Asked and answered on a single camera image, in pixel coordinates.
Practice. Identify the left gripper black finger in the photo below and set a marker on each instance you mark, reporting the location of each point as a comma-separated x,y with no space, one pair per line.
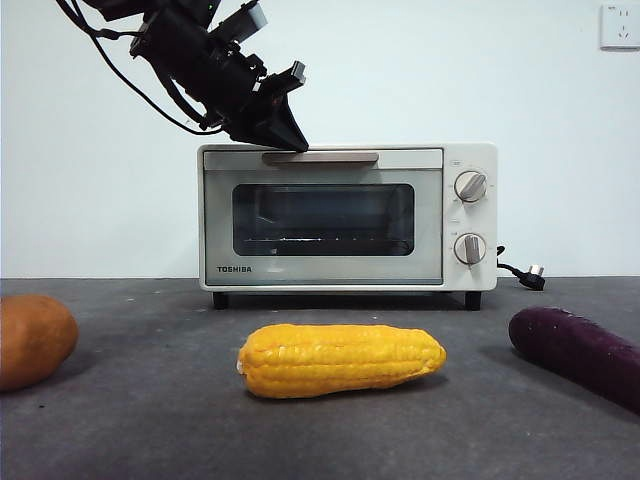
290,120
255,130

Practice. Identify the purple eggplant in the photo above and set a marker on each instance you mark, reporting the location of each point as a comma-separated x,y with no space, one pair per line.
575,345

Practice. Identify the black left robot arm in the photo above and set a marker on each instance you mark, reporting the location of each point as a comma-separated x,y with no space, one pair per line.
190,45

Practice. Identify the white oven knob, beige grip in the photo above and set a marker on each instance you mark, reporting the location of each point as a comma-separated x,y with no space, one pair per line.
471,186
470,249

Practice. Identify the white toaster oven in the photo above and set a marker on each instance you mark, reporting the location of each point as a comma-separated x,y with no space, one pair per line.
475,220

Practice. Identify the yellow corn cob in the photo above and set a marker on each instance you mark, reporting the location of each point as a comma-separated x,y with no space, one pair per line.
340,360

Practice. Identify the orange-brown sweet potato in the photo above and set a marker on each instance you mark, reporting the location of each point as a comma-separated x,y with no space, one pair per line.
30,340

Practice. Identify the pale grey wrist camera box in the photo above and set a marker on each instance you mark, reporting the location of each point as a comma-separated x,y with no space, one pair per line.
245,22

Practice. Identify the white wall socket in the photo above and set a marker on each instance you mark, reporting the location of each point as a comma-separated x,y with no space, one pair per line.
620,27

